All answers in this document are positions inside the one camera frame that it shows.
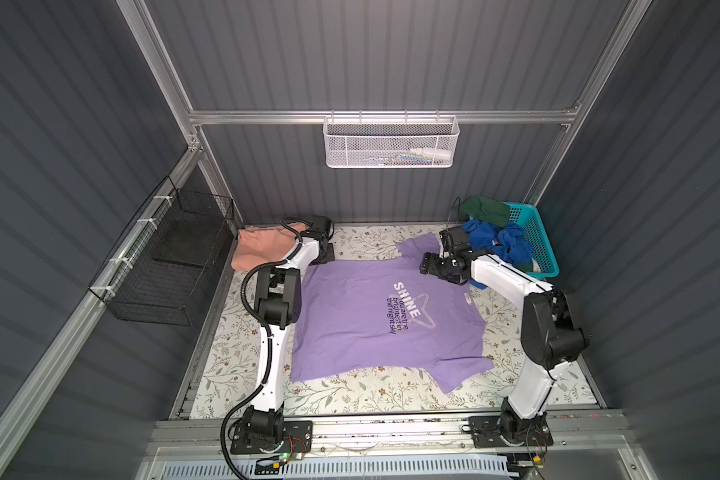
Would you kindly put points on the floral table mat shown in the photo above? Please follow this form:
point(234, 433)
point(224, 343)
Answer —
point(232, 359)

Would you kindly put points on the white wire mesh basket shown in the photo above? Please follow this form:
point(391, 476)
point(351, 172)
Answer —
point(365, 143)

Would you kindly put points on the folded pink t-shirt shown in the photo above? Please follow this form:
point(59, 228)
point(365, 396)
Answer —
point(259, 245)

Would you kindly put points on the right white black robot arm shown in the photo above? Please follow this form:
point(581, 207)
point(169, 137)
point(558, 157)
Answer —
point(550, 339)

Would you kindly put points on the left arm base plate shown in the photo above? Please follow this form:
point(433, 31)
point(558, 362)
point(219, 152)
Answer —
point(290, 437)

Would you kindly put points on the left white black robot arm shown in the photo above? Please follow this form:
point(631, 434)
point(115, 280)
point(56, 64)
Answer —
point(271, 294)

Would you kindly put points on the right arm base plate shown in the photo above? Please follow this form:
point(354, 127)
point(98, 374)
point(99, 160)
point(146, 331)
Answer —
point(493, 431)

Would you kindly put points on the aluminium mounting rail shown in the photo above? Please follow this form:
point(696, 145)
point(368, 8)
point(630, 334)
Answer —
point(388, 434)

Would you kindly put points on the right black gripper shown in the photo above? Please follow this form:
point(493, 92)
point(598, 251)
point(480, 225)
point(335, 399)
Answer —
point(428, 266)

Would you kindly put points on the dark green t-shirt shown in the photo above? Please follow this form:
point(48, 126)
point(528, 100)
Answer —
point(486, 209)

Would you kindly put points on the black wire mesh basket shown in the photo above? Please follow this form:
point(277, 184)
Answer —
point(171, 263)

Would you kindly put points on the teal plastic basket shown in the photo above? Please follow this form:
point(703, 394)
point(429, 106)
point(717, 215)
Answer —
point(528, 217)

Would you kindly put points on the white slotted cable duct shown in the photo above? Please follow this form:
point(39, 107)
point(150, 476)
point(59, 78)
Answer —
point(378, 467)

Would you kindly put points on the blue t-shirt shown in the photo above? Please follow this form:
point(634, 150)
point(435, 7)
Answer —
point(508, 243)

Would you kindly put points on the purple t-shirt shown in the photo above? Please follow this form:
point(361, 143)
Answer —
point(360, 314)

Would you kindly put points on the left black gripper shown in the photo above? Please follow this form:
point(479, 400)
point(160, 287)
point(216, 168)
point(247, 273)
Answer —
point(327, 256)

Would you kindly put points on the white bottle in basket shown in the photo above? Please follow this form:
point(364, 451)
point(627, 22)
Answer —
point(434, 155)

